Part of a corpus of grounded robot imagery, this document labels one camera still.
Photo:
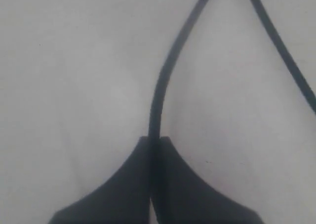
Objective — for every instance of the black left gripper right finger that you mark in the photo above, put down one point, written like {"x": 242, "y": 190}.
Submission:
{"x": 180, "y": 196}

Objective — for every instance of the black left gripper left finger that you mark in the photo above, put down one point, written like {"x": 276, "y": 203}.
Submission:
{"x": 123, "y": 199}

